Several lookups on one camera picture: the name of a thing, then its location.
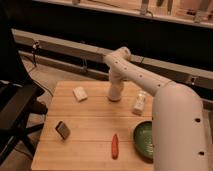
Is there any white ceramic cup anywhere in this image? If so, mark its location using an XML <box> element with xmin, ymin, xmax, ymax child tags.
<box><xmin>107</xmin><ymin>84</ymin><xmax>123</xmax><ymax>101</ymax></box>

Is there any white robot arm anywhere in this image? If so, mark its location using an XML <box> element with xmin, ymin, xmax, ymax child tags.
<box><xmin>103</xmin><ymin>47</ymin><xmax>210</xmax><ymax>171</ymax></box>

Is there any green ceramic bowl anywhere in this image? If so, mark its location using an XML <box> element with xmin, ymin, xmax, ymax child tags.
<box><xmin>133</xmin><ymin>121</ymin><xmax>153</xmax><ymax>160</ymax></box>

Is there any white plastic bottle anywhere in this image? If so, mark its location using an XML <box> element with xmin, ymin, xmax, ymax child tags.
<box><xmin>132</xmin><ymin>91</ymin><xmax>146</xmax><ymax>115</ymax></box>

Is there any orange carrot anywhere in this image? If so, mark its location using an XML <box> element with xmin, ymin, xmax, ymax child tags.
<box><xmin>111</xmin><ymin>134</ymin><xmax>119</xmax><ymax>159</ymax></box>

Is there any brown sponge block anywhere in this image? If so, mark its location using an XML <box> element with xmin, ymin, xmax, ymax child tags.
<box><xmin>55</xmin><ymin>121</ymin><xmax>70</xmax><ymax>139</ymax></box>

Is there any black office chair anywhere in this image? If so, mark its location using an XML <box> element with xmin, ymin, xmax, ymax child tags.
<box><xmin>0</xmin><ymin>8</ymin><xmax>48</xmax><ymax>165</ymax></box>

